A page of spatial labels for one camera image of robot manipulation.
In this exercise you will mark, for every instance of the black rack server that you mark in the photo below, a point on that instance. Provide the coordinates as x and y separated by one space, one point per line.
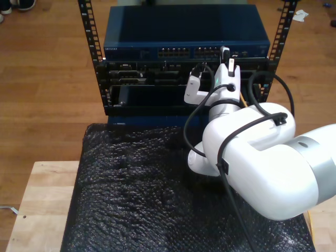
157 76

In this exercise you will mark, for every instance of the low blue rack unit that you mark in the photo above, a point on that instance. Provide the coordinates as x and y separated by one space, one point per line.
157 120

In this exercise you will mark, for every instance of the crumpled white paper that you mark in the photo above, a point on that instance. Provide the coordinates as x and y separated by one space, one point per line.
300 15

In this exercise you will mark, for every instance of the small blue object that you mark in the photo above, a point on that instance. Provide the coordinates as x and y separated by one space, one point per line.
327 4

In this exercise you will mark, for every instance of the black equipment rack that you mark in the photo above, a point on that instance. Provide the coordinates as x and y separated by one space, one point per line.
89 31

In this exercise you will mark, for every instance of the black bubble mat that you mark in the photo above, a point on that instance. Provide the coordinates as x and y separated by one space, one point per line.
131 197

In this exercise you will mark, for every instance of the person's dark shoe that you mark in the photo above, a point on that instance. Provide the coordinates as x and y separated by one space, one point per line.
5 8
27 4

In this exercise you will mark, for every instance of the blue network switch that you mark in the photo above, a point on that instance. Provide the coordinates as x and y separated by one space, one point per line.
170 26

